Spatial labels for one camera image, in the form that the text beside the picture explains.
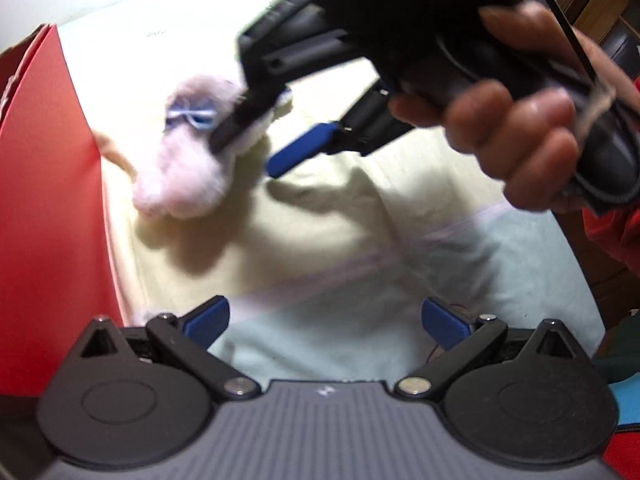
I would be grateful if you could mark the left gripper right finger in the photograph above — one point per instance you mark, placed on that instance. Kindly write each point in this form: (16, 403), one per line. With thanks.
(467, 342)

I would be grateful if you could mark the person right hand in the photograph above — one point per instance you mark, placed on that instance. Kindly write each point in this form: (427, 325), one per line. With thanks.
(526, 144)

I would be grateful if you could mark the bear print bed sheet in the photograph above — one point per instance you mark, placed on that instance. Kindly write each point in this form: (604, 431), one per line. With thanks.
(326, 268)

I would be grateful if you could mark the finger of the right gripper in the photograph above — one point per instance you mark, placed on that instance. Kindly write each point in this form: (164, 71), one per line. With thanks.
(250, 108)
(312, 143)

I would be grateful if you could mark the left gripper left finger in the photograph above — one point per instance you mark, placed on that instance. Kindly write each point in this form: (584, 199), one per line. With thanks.
(183, 342)

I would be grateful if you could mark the red cardboard box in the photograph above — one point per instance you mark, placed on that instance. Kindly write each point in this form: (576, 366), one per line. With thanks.
(56, 270)

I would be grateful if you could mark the pink plush toy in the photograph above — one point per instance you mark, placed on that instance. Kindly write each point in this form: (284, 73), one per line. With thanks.
(184, 179)

